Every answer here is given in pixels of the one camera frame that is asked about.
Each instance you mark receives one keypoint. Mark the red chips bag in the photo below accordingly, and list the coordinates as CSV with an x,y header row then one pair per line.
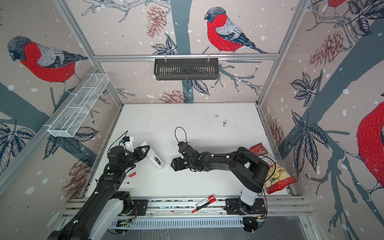
x,y
278,178

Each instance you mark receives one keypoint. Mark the aluminium frame corner post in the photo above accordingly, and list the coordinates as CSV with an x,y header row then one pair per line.
x,y
80,36

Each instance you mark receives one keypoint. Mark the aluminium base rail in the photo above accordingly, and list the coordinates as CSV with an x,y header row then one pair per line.
x,y
177,213

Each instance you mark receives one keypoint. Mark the red marker pen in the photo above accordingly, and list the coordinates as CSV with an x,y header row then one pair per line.
x,y
205,200
204,205

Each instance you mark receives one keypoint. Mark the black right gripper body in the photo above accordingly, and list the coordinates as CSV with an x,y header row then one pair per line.
x,y
183,162

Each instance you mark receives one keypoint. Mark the aluminium horizontal crossbar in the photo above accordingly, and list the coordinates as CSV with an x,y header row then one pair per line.
x,y
149,58

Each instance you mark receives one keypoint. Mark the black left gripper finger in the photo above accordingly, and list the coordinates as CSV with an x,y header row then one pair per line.
x,y
142,148
143,154

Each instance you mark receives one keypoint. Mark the black wall basket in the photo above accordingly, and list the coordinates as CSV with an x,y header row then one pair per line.
x,y
186,69

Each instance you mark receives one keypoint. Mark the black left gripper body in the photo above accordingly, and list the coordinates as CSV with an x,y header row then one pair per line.
x,y
135,156

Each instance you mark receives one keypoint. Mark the white wire mesh basket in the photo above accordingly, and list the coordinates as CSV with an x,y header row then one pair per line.
x,y
71,118

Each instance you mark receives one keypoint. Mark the red marker pen lower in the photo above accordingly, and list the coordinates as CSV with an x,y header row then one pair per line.
x,y
204,205

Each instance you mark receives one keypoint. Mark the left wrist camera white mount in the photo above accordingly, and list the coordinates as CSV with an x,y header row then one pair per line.
x,y
128,143

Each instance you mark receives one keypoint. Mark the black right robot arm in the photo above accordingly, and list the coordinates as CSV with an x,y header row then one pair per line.
x,y
248,168

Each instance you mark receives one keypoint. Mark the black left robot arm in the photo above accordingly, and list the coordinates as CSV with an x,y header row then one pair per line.
x,y
106,202

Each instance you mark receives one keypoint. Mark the red marker pen upper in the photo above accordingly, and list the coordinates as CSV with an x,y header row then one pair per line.
x,y
205,200

